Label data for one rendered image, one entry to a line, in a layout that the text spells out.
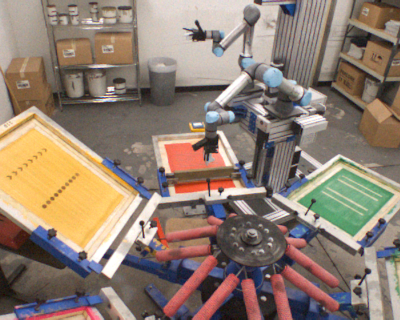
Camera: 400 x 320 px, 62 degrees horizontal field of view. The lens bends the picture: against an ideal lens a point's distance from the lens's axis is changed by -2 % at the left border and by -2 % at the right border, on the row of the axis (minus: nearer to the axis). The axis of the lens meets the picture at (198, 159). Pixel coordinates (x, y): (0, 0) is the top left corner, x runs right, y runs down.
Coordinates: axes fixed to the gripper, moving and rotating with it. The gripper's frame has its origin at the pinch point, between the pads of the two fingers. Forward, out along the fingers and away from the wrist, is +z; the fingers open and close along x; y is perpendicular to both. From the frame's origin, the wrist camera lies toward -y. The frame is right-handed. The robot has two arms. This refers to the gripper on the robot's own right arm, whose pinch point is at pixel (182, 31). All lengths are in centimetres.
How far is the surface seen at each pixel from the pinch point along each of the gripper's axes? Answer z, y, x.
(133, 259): 28, 51, -180
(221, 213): -21, 43, -156
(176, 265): 5, 37, -193
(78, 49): 140, 100, 181
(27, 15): 216, 69, 220
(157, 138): 19, 61, -66
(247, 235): -24, 8, -197
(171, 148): 8, 62, -76
